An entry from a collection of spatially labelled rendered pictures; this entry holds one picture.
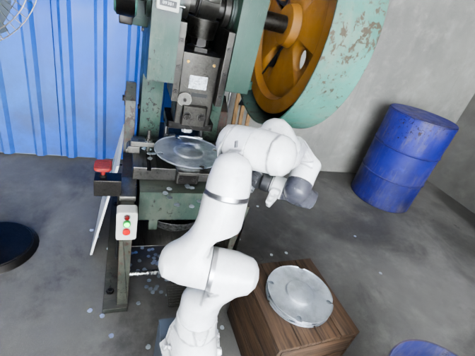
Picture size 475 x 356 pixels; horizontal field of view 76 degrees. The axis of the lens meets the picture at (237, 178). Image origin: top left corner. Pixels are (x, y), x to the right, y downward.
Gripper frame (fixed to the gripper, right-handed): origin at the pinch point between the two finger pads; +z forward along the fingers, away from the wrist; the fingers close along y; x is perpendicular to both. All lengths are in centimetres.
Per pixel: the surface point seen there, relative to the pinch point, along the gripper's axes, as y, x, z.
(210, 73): 32.7, -6.2, 16.7
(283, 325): -43, 24, -45
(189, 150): 0.6, 0.4, 17.2
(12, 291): -78, 46, 72
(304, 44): 51, -21, -13
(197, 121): 13.3, -2.1, 16.7
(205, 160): 0.0, 2.1, 8.4
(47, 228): -78, 9, 94
